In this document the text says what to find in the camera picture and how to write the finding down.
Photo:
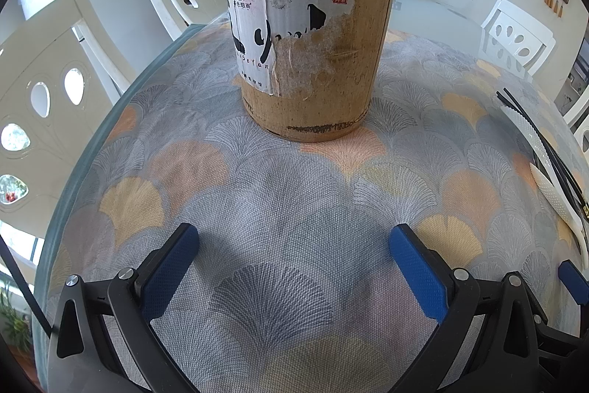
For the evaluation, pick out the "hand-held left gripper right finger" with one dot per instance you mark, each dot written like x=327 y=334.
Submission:
x=418 y=279

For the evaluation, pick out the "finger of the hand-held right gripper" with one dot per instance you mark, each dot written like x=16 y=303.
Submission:
x=574 y=280

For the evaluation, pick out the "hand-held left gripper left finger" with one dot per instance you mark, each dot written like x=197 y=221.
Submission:
x=169 y=279

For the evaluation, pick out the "white textured spoon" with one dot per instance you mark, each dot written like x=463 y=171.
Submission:
x=529 y=130
x=554 y=192

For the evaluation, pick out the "brown cardboard box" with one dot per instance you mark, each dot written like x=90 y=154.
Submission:
x=317 y=52

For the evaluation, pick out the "fan-patterned tablecloth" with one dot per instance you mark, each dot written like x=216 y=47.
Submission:
x=285 y=199

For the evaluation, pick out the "green potted plant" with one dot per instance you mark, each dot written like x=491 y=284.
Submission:
x=14 y=319

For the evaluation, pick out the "hanging orange ornaments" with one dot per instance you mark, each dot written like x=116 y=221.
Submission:
x=554 y=4

